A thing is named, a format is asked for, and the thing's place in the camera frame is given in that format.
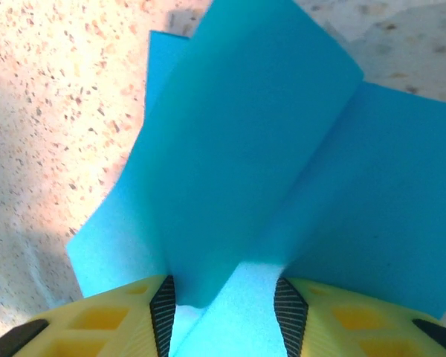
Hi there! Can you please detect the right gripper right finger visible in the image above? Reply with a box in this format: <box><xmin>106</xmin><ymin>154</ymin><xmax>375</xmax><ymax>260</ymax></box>
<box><xmin>274</xmin><ymin>277</ymin><xmax>446</xmax><ymax>357</ymax></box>

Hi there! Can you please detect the blue paper sheet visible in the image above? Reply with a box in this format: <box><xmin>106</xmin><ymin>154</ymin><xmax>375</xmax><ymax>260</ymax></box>
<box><xmin>65</xmin><ymin>0</ymin><xmax>446</xmax><ymax>357</ymax></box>

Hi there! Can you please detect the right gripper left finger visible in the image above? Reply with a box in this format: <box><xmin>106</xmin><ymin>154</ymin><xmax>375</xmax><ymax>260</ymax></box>
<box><xmin>0</xmin><ymin>274</ymin><xmax>176</xmax><ymax>357</ymax></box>

